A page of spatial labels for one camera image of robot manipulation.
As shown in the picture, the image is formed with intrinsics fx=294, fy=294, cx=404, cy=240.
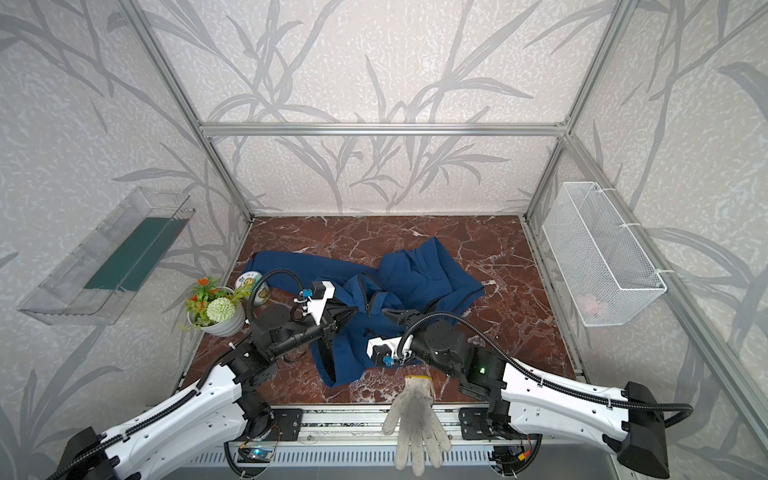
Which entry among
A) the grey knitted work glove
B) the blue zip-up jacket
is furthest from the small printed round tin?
the grey knitted work glove

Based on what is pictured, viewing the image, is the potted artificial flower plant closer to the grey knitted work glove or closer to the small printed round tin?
the small printed round tin

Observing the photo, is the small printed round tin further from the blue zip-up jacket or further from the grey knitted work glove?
the grey knitted work glove

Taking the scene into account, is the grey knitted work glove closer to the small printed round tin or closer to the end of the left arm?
the end of the left arm

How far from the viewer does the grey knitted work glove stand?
71 cm

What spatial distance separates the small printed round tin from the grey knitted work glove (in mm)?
528

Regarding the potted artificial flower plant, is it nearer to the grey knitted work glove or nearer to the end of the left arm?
the end of the left arm

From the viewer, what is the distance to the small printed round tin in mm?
934

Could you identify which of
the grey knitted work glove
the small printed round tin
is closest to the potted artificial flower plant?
the small printed round tin

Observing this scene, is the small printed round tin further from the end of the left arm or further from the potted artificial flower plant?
the end of the left arm
